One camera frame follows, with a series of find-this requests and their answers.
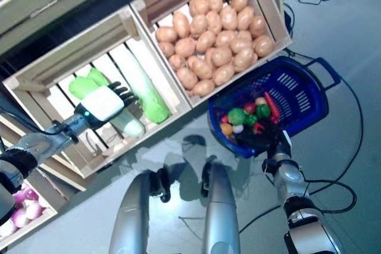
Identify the left robot hand white back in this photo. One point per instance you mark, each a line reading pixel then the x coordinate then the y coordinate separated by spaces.
pixel 102 102

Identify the right robot hand black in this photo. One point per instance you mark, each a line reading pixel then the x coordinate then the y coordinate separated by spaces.
pixel 262 138

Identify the short white green daikon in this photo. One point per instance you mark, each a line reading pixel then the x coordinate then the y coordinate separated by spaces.
pixel 81 87

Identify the blue plastic shopping basket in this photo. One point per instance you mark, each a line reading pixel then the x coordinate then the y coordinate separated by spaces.
pixel 297 96

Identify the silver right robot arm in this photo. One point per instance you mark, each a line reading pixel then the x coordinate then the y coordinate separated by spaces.
pixel 293 176

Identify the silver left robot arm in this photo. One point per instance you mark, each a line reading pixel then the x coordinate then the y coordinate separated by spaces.
pixel 38 144

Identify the red toy chili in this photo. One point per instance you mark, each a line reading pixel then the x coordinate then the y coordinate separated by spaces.
pixel 258 127

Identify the small green toy vegetable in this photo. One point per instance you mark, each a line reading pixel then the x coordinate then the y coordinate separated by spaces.
pixel 251 119

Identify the white toy garlic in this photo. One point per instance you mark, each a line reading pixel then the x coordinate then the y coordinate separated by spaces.
pixel 238 129

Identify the dark green toy pepper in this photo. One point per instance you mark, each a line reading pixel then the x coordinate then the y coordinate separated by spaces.
pixel 263 110

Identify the red toy tomato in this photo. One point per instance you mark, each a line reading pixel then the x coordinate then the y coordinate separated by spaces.
pixel 249 107

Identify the large green toy pepper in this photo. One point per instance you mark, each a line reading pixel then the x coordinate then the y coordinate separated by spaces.
pixel 236 116

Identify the orange toy carrot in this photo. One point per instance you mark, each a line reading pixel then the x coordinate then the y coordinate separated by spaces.
pixel 272 105

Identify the orange toy fruit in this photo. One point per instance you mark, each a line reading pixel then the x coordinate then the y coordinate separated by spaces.
pixel 226 129

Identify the beige toy potato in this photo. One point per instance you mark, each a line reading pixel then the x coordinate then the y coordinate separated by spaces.
pixel 260 100

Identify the long white green daikon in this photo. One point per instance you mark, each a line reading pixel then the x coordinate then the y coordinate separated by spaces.
pixel 143 84

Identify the wooden crate holding daikons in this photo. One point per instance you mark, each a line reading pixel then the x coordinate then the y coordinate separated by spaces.
pixel 59 57

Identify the silver right robot leg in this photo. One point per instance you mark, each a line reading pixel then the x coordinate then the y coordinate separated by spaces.
pixel 220 206

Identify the pink onion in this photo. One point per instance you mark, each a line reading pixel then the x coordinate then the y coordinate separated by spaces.
pixel 21 219
pixel 22 197
pixel 33 210

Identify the wooden crate holding pink onions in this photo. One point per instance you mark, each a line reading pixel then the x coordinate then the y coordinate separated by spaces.
pixel 44 215

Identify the wooden crate holding potatoes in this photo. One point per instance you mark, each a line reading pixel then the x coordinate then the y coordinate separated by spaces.
pixel 268 4

